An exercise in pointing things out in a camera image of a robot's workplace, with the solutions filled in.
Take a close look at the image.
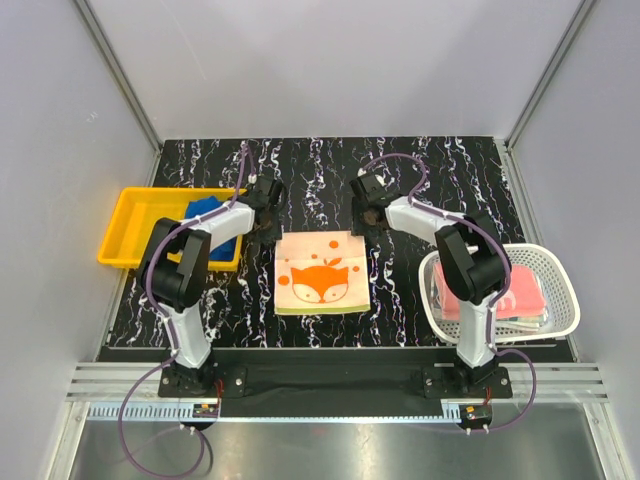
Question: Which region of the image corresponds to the blue towel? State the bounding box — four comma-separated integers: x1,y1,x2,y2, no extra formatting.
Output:
184,196,237,262

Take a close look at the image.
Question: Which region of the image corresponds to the orange patterned towel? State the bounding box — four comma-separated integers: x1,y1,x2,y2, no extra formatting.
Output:
274,231,371,316

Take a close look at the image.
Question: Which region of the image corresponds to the pink white towel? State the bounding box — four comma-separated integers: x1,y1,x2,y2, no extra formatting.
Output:
430,262,547,323

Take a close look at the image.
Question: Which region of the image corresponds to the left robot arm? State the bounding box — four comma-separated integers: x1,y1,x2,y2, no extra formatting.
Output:
137,176,287,396

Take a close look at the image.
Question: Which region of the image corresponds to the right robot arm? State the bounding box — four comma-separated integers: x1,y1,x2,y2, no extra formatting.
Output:
349,171,512,397

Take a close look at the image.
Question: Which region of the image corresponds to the yellow plastic bin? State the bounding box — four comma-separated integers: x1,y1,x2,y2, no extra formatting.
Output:
97,187,234,269

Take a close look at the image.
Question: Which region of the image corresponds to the white plastic basket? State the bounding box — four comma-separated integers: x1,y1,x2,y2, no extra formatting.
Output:
418,243,580,344

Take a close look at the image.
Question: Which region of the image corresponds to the right controller board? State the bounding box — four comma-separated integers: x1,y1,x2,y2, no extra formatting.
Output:
461,404,493,423

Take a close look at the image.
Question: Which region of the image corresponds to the controller board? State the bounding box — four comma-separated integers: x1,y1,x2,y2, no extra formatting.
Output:
192,403,220,419
461,404,493,423

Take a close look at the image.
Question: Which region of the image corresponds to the left controller board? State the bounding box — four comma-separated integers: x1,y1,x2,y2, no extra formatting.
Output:
192,403,220,419

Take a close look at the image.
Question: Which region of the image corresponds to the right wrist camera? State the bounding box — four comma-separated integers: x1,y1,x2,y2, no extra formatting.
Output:
357,168,386,185

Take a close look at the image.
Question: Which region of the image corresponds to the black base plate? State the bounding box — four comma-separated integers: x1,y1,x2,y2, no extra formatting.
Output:
158,347,513,421

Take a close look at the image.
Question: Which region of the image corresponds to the left aluminium frame post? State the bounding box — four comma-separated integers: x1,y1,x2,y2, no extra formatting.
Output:
72,0,164,151

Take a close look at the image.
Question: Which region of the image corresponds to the aluminium frame post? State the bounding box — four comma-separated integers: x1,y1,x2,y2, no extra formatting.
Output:
504,0,599,151
72,0,164,151

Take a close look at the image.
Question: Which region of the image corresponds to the right aluminium frame post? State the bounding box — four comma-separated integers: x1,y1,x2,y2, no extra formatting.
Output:
504,0,599,151

